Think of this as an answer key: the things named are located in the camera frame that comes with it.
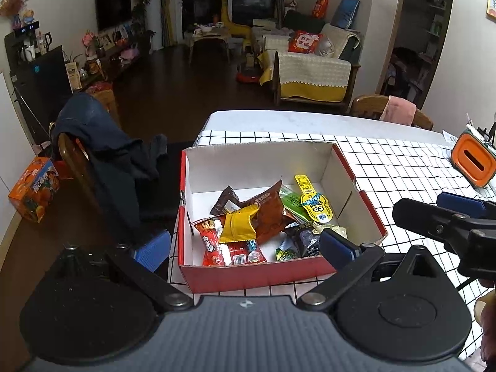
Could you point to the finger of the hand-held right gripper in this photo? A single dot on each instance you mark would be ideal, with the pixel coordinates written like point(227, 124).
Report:
point(426, 217)
point(461, 203)

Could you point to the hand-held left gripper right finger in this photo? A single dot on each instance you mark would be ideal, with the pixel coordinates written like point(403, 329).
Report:
point(337, 248)

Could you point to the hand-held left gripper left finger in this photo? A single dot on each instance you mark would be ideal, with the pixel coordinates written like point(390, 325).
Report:
point(153, 250)

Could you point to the pale yellow pastry packet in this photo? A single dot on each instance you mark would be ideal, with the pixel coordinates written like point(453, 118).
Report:
point(337, 228)

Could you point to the black snack packet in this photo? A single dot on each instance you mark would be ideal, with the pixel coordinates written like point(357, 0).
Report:
point(306, 240)

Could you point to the yellow cartoon packet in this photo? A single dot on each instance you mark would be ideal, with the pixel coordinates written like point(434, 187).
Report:
point(316, 205)

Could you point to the green candy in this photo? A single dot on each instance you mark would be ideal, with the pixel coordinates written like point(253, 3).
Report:
point(286, 254)

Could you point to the green snack packet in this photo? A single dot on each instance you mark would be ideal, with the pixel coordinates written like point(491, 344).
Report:
point(291, 203)

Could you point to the brown red snack packet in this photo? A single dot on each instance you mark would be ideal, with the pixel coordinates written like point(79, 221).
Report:
point(271, 213)

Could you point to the clear candy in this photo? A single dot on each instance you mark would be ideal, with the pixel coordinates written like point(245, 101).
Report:
point(254, 255)

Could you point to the dark brown small packet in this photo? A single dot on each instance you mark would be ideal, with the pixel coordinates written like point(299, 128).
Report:
point(224, 201)

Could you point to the yellow snack packet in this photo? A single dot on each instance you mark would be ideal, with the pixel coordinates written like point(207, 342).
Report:
point(240, 226)

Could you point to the red and white cardboard box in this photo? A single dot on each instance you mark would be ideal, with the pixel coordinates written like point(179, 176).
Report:
point(255, 162)

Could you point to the person's right hand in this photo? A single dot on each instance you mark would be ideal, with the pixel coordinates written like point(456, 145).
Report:
point(489, 310)

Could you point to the orange tissue box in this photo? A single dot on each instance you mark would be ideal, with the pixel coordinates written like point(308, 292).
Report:
point(471, 159)

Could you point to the white grid tablecloth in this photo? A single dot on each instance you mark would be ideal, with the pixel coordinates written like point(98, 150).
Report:
point(387, 155)

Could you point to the white tube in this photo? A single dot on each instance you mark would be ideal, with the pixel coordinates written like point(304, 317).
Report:
point(476, 131)

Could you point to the pink cloth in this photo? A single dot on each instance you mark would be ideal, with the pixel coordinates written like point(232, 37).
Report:
point(397, 110)

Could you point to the wooden chair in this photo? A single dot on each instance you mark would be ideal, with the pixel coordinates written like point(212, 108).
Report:
point(368, 108)
point(73, 162)

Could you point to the orange printed carton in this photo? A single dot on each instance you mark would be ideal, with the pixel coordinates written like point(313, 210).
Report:
point(35, 190)

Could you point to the stack of orange cartons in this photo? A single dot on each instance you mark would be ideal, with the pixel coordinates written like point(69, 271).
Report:
point(102, 95)

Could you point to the sofa with cream cover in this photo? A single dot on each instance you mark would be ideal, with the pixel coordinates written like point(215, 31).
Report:
point(310, 71)

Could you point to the low television cabinet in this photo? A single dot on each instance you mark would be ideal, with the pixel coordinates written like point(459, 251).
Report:
point(116, 60)

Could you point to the silver cushion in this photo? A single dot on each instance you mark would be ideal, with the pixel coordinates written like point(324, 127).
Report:
point(327, 46)

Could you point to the red toy car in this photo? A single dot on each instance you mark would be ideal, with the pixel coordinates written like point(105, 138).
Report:
point(248, 71)

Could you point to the black cabinet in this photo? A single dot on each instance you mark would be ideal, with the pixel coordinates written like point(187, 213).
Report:
point(38, 85)

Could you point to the red printed cushion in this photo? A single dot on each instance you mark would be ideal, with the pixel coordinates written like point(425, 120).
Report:
point(304, 42)

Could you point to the wooden coffee table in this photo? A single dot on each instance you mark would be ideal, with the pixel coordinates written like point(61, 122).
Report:
point(209, 40)

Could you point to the blue cushion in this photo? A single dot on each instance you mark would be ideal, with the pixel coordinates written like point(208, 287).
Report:
point(345, 13)

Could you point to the orange cushion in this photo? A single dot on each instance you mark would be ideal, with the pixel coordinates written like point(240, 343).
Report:
point(319, 7)

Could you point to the yellow giraffe toy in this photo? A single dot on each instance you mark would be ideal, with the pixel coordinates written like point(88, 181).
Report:
point(230, 21)

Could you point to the white standing air conditioner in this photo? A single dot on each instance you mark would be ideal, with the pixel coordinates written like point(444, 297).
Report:
point(155, 7)

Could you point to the black television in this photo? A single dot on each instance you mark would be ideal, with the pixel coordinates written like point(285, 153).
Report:
point(113, 7)

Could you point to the dried flower bouquet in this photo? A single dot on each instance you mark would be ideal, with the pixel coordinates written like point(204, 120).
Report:
point(13, 2)

